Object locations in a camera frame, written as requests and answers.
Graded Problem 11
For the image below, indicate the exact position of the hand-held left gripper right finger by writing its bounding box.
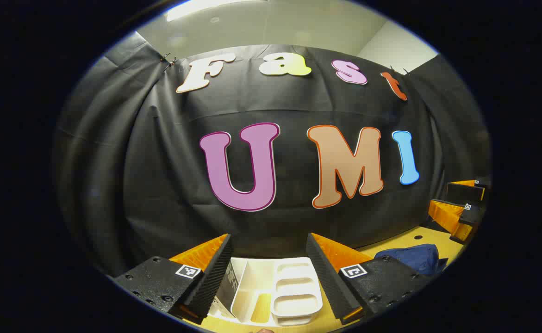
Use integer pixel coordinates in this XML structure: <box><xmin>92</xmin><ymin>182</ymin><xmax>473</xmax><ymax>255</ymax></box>
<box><xmin>306</xmin><ymin>233</ymin><xmax>433</xmax><ymax>325</ymax></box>

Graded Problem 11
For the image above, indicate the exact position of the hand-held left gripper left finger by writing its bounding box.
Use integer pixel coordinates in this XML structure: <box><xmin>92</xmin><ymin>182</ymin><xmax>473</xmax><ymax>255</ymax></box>
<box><xmin>112</xmin><ymin>234</ymin><xmax>234</xmax><ymax>325</ymax></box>

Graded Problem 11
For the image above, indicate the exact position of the blue schoolbag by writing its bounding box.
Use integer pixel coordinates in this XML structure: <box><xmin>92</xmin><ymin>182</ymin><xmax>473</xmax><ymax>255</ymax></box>
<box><xmin>374</xmin><ymin>244</ymin><xmax>449</xmax><ymax>277</ymax></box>

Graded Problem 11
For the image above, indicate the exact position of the black backdrop cloth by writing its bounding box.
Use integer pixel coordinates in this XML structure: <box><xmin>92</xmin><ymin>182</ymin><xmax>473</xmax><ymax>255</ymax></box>
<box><xmin>53</xmin><ymin>32</ymin><xmax>491</xmax><ymax>278</ymax></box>

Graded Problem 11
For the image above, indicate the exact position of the white plastic bookshelf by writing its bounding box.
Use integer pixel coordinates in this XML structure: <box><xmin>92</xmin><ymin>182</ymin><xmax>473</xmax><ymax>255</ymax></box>
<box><xmin>208</xmin><ymin>257</ymin><xmax>323</xmax><ymax>327</ymax></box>

